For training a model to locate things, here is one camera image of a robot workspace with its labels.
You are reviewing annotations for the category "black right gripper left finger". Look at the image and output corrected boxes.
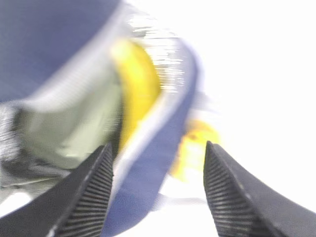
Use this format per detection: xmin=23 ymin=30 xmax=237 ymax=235
xmin=0 ymin=144 xmax=113 ymax=237

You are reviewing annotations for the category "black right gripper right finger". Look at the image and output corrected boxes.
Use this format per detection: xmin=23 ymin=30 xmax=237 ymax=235
xmin=203 ymin=141 xmax=316 ymax=237

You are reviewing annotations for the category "green lid glass container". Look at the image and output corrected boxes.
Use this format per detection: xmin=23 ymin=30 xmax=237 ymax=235
xmin=14 ymin=71 xmax=124 ymax=170

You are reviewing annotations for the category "yellow banana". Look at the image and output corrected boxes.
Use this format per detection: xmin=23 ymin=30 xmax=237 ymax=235
xmin=112 ymin=39 xmax=161 ymax=152

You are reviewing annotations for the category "navy blue lunch bag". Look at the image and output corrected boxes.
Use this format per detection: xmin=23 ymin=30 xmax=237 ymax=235
xmin=0 ymin=0 xmax=198 ymax=237

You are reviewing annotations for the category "yellow pear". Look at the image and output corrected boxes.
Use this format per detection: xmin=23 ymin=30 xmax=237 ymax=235
xmin=170 ymin=119 xmax=221 ymax=183

